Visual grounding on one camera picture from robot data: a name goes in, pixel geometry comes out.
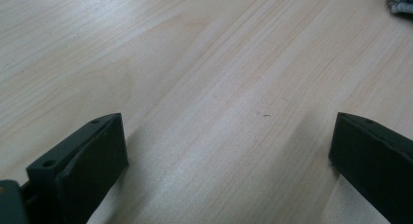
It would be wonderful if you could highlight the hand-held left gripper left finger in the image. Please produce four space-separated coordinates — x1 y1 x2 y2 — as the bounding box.
26 112 130 224

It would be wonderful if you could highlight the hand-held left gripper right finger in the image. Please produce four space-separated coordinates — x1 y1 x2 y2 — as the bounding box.
328 112 413 224

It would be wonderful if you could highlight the grey knitted cloth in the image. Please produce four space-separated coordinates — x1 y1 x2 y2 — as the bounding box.
385 0 413 16

